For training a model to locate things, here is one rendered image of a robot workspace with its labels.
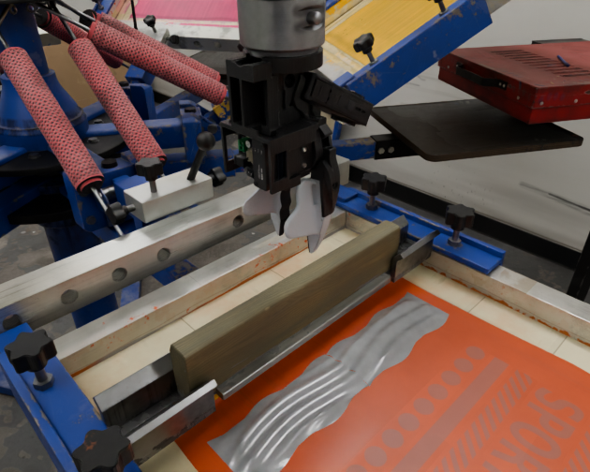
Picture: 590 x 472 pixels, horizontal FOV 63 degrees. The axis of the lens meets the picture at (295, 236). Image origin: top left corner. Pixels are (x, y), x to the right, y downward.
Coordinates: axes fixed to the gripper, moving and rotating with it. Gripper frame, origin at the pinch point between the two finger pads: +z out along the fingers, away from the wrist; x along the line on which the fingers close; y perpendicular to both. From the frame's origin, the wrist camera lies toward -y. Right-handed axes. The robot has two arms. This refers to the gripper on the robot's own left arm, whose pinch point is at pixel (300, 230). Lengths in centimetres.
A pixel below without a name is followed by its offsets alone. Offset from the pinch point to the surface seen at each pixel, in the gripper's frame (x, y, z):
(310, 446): 12.1, 10.8, 16.2
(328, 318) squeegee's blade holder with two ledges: 3.2, -1.7, 12.4
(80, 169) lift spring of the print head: -45.1, 6.7, 4.7
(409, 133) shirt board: -34, -76, 18
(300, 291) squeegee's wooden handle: 2.1, 2.2, 6.4
